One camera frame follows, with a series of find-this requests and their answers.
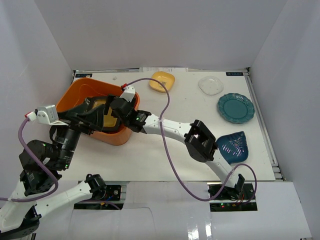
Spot yellow panda square dish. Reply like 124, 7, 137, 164
149, 71, 176, 93

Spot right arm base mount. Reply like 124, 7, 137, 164
209, 183, 258, 213

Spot purple cable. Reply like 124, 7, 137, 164
0, 117, 60, 203
123, 77, 257, 201

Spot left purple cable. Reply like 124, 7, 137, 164
0, 117, 60, 203

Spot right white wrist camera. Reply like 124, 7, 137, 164
120, 84, 136, 103

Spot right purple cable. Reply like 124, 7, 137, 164
123, 77, 257, 201

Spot orange plastic bin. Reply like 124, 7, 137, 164
56, 77, 132, 146

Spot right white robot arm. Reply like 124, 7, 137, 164
110, 97, 245, 200

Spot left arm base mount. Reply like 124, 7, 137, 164
73, 184, 126, 210

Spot yellow and black square plate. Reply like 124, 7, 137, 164
88, 96, 121, 133

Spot white paper sheets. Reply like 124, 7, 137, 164
139, 67, 189, 73

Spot clear glass plate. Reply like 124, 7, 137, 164
198, 76, 224, 96

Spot teal scalloped round plate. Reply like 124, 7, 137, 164
217, 93, 256, 124

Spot dark blue shell plate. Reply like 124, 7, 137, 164
216, 131, 249, 165

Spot black floral square plate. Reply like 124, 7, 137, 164
83, 97, 91, 106

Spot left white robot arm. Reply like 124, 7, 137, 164
0, 102, 107, 240

